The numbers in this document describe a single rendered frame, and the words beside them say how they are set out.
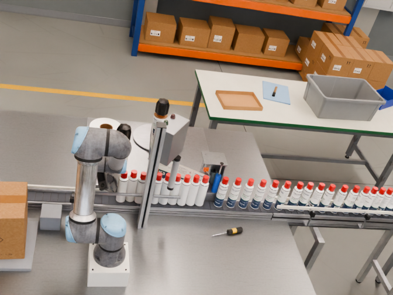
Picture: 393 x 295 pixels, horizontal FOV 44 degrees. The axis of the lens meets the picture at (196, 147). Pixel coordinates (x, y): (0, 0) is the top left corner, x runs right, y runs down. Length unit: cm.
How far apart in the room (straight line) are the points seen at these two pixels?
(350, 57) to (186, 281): 420
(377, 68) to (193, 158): 366
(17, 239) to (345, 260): 270
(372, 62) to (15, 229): 485
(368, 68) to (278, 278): 403
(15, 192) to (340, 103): 273
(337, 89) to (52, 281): 307
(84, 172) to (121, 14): 493
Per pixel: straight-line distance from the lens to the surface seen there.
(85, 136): 199
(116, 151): 201
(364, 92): 458
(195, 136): 330
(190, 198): 271
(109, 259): 228
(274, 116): 396
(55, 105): 501
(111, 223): 218
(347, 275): 408
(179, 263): 252
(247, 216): 285
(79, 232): 217
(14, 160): 300
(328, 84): 445
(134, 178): 259
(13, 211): 228
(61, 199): 268
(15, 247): 239
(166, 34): 618
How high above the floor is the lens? 273
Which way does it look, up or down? 35 degrees down
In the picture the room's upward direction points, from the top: 15 degrees clockwise
